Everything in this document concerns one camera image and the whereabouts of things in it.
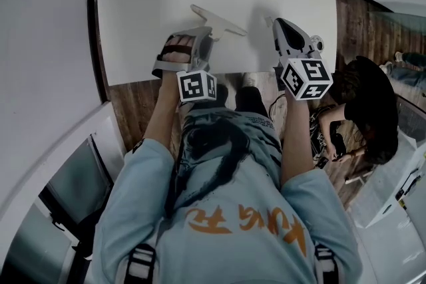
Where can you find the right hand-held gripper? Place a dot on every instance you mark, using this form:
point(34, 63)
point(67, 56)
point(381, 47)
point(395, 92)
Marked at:
point(309, 76)

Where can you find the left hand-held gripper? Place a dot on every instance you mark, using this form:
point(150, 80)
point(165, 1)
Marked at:
point(196, 86)

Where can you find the person's left forearm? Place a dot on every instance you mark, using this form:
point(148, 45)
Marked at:
point(159, 119)

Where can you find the person's right forearm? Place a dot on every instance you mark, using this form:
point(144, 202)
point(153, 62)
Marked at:
point(296, 143)

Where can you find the person's left hand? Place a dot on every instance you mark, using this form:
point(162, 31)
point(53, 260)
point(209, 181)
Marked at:
point(178, 57)

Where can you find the small round metal object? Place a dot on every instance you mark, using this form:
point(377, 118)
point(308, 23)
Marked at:
point(317, 43)

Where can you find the person's white shoe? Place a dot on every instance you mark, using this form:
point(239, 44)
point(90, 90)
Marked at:
point(249, 79)

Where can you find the person's black trousers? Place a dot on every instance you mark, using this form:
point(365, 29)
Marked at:
point(249, 99)

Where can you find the frosted glass door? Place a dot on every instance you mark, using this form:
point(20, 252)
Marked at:
point(399, 23)

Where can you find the black power adapter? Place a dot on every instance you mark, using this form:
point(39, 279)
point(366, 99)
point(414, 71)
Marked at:
point(321, 163)

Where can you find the white furniture foot bar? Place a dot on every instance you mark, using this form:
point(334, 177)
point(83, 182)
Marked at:
point(356, 180)

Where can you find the light blue printed t-shirt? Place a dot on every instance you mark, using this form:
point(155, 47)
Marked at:
point(149, 193)

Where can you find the white floor appliance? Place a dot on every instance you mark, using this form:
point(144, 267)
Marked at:
point(382, 193)

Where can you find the black framed glass door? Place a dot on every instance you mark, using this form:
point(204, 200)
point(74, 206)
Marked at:
point(76, 183)

